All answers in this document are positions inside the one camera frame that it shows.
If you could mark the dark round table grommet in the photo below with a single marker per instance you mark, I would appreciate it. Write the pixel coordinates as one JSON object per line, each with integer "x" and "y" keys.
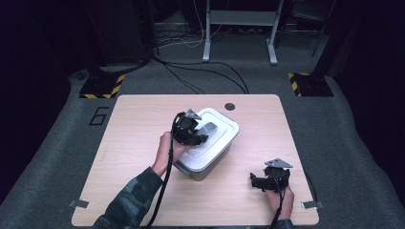
{"x": 229, "y": 107}

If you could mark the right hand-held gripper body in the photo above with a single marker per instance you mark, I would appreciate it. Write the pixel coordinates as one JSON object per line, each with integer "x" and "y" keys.
{"x": 277, "y": 178}

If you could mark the dark cabinet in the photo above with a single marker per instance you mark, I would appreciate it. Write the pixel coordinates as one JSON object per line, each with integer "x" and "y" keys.
{"x": 117, "y": 31}

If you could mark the person's left hand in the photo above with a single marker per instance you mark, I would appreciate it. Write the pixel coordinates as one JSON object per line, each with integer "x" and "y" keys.
{"x": 164, "y": 152}

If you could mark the person's right hand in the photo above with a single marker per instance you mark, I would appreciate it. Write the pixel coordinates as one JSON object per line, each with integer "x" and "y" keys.
{"x": 283, "y": 205}

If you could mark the white metal desk frame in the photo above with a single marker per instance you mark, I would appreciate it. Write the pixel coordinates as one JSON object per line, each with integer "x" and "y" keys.
{"x": 242, "y": 17}

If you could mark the brown transparent storage box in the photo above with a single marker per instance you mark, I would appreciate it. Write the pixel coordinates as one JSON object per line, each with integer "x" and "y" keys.
{"x": 207, "y": 165}

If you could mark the grey tape piece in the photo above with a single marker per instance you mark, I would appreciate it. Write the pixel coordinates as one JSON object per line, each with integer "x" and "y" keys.
{"x": 79, "y": 204}
{"x": 312, "y": 204}

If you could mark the black stand base hazard stripes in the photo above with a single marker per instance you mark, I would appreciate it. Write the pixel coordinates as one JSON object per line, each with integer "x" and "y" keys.
{"x": 100, "y": 86}
{"x": 313, "y": 85}

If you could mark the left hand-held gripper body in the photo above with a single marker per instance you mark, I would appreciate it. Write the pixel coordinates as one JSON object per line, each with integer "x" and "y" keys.
{"x": 184, "y": 130}

